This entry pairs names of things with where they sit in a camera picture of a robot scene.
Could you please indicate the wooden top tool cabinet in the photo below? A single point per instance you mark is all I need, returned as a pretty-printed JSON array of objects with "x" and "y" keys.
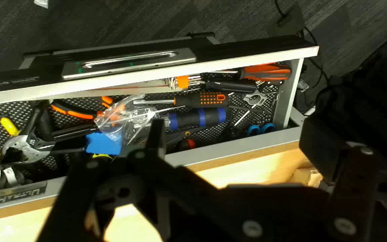
[{"x": 202, "y": 212}]

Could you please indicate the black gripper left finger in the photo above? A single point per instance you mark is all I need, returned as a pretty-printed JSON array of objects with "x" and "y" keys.
[{"x": 96, "y": 188}]

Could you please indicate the tool drawer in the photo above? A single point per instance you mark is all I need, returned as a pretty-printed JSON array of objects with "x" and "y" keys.
[{"x": 167, "y": 67}]

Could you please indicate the blue tape block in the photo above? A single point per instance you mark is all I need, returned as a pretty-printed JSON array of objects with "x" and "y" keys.
[{"x": 100, "y": 142}]

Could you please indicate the clear plastic bag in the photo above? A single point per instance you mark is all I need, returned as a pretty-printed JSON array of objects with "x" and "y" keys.
[{"x": 127, "y": 118}]

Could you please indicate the blue black handled screwdriver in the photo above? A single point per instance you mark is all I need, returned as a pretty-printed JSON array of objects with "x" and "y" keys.
[{"x": 202, "y": 117}]

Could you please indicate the orange handled tool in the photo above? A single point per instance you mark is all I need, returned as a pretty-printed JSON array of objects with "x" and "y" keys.
[{"x": 267, "y": 72}]

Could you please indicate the silver metal wrench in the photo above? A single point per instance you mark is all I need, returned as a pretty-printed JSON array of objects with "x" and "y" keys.
[{"x": 253, "y": 99}]

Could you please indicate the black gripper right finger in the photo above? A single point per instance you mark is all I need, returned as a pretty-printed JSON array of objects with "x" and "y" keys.
[{"x": 355, "y": 208}]

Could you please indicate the yellow handled pliers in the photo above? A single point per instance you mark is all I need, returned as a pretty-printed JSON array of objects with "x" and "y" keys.
[{"x": 23, "y": 143}]

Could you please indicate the orange handled pliers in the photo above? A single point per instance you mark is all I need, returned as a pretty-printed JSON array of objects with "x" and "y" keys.
[{"x": 83, "y": 112}]

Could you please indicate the orange black bit screwdriver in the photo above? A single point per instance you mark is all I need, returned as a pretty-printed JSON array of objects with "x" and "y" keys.
[{"x": 193, "y": 99}]

